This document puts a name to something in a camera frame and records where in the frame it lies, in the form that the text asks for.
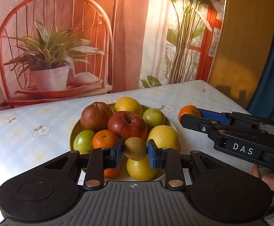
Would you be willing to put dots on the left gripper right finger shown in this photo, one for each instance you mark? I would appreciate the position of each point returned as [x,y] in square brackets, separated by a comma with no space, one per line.
[169,160]

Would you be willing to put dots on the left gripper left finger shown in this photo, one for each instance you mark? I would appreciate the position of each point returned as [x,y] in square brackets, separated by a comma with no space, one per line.
[100,159]

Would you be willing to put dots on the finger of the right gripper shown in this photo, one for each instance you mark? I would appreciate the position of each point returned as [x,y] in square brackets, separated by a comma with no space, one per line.
[194,123]
[207,116]

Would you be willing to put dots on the small orange mandarin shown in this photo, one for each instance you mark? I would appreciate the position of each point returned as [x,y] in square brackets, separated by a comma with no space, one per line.
[104,138]

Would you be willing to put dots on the yellow lemon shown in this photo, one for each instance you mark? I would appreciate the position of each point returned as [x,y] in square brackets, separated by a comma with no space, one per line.
[164,136]

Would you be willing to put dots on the green apple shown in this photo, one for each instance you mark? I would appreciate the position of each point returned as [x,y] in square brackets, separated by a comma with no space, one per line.
[84,141]

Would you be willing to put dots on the yellow green citrus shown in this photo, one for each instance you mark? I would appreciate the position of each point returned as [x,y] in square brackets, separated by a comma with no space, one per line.
[140,170]

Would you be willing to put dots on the shiny red apple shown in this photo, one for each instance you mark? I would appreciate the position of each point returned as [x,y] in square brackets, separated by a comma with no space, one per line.
[127,124]

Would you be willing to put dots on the dark brownish red apple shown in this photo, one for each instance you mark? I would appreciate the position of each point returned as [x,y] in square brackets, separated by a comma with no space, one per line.
[95,116]

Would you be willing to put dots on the green apple spotted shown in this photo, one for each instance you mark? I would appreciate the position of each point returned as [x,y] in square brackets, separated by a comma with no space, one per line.
[153,117]

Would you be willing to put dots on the large yellow orange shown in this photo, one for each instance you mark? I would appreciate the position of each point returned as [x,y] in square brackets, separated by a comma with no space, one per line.
[128,104]

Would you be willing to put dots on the wooden headboard panel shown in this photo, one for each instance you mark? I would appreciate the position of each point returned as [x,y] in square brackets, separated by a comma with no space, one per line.
[243,49]

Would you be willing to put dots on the floral checked tablecloth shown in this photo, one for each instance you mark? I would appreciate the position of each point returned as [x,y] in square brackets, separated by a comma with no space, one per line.
[32,135]

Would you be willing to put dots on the printed room backdrop cloth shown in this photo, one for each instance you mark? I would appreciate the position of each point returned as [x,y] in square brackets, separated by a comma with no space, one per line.
[55,49]

